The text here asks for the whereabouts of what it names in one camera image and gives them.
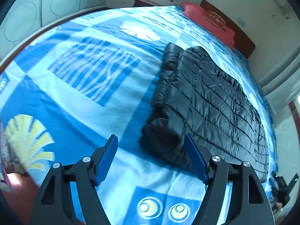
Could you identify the blue patterned bed cover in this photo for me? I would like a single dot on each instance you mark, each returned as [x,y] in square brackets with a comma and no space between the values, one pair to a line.
[91,77]

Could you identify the white glass wardrobe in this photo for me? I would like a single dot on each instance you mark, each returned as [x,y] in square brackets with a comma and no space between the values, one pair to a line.
[25,17]

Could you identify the dark wooden nightstand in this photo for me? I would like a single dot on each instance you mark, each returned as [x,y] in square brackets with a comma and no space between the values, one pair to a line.
[145,3]

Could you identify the black puffer jacket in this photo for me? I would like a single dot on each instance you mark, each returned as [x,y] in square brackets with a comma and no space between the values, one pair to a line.
[195,96]

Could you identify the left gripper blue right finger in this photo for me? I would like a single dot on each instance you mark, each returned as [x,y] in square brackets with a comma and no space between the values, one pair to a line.
[248,203]

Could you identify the wall power socket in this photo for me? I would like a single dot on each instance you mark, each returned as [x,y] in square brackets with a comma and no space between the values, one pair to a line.
[241,21]

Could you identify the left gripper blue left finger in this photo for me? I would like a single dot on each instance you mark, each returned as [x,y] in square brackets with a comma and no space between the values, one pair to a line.
[54,204]

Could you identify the red pillow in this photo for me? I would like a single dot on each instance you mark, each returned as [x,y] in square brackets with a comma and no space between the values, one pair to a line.
[195,13]

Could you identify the brown embroidered cushion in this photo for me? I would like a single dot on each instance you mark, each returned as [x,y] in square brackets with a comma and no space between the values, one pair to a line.
[216,20]

